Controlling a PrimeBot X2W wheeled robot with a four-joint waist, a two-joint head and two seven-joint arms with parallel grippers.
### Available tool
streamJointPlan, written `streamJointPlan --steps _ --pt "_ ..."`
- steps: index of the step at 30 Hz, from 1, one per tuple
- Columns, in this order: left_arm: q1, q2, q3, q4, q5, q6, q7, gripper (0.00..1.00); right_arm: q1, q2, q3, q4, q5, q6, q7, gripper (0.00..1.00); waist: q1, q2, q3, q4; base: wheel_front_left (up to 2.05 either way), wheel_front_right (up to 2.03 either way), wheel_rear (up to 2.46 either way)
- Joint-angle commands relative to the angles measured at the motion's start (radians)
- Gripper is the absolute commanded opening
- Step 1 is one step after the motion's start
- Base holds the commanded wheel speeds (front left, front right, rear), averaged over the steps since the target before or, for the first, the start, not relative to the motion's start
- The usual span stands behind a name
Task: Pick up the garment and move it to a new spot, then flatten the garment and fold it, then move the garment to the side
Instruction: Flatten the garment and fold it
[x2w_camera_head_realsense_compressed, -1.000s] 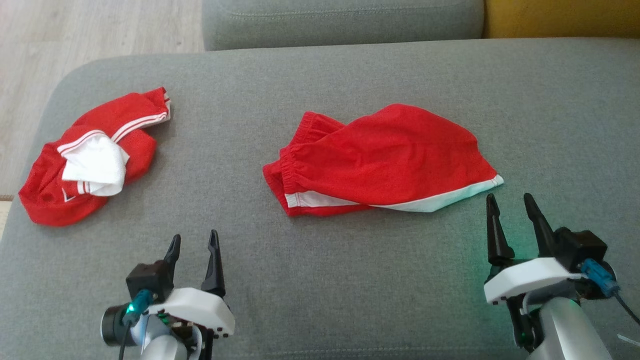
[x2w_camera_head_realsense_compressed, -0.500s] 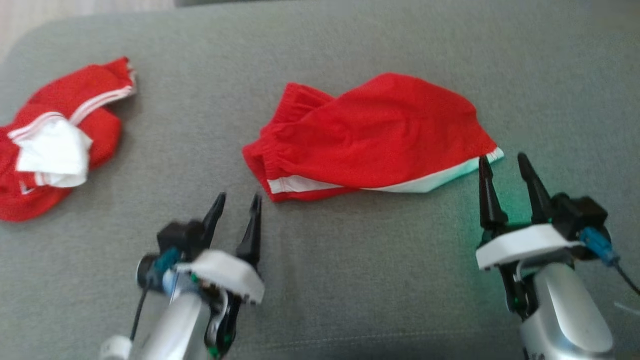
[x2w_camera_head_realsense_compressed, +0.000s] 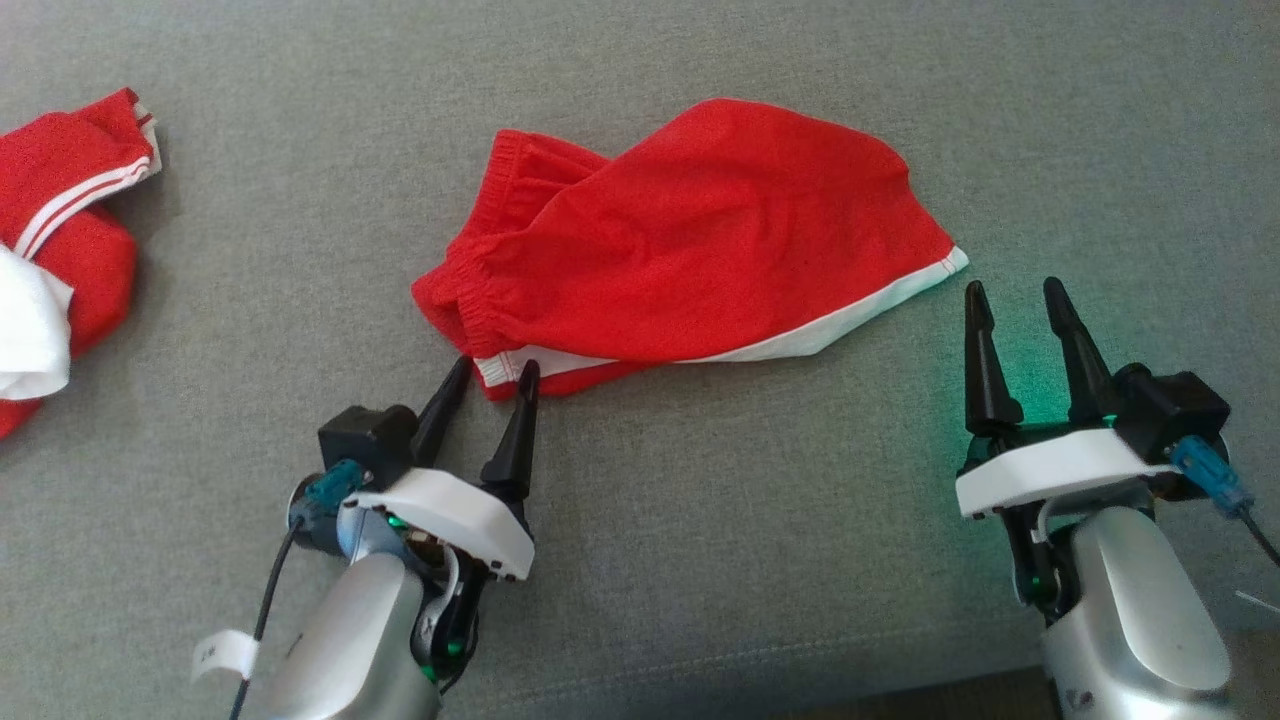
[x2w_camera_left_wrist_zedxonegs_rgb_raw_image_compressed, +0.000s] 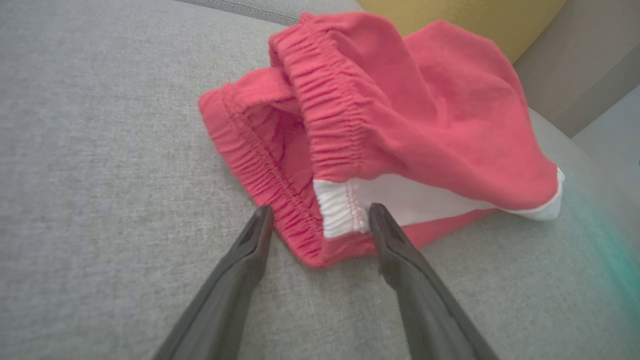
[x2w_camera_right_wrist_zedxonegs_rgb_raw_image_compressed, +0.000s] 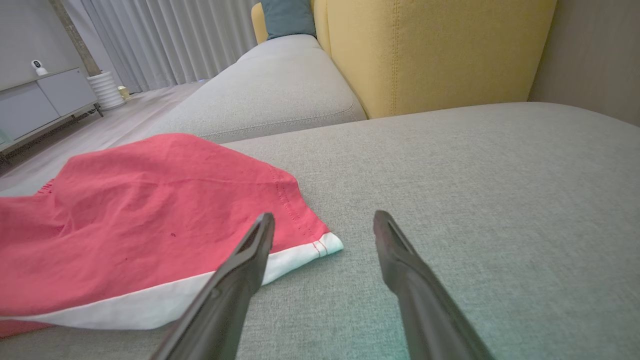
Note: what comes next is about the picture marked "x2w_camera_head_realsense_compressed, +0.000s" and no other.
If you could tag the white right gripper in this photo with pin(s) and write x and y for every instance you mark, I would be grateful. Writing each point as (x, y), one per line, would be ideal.
(1050, 465)

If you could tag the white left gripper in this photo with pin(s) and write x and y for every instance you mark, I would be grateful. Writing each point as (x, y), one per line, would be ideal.
(450, 510)

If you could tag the red shorts with white hem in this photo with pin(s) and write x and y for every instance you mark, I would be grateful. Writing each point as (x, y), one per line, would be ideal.
(700, 240)

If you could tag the red and white striped jersey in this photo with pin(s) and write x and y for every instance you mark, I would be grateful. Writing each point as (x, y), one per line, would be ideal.
(70, 190)

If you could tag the grey fabric sofa seat cushion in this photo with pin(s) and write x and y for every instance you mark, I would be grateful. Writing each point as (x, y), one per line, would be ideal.
(700, 560)

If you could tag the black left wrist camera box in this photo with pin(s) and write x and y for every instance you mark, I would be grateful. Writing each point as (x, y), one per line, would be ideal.
(365, 435)

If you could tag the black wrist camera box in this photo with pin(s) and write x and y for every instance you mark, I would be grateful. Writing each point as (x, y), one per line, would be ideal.
(1170, 405)
(365, 435)

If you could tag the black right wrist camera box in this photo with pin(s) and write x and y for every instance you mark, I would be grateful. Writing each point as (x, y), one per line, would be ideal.
(1170, 405)

